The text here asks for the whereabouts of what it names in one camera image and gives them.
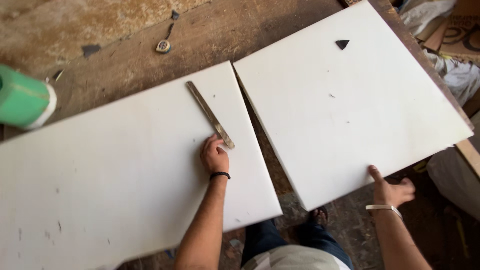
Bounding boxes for person's left hand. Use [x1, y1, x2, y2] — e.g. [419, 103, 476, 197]
[200, 134, 230, 175]

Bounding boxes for person's right hand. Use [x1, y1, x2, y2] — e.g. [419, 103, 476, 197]
[368, 165, 416, 209]

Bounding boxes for long metal blade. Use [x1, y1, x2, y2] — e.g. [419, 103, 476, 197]
[186, 81, 236, 150]

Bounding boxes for small white foam sheet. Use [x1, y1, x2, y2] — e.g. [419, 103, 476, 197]
[233, 0, 475, 212]

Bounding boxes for person's sandalled foot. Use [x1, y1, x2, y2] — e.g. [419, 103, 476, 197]
[308, 205, 330, 226]

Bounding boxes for large white foam sheet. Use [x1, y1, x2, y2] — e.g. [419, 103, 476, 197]
[0, 61, 283, 270]

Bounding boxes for person's blue jeans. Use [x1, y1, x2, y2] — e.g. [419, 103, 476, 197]
[241, 219, 355, 270]

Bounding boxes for person's light shirt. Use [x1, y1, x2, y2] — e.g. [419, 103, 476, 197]
[242, 244, 351, 270]

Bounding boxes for yellow measuring tape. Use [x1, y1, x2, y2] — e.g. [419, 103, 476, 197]
[156, 23, 175, 54]

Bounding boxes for heap of cardboard and bags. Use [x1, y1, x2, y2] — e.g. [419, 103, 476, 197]
[397, 0, 480, 109]

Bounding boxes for dark scrap piece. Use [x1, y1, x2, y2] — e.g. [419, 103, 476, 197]
[82, 44, 102, 59]

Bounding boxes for silver bracelet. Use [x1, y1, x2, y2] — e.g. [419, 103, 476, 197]
[365, 204, 404, 221]

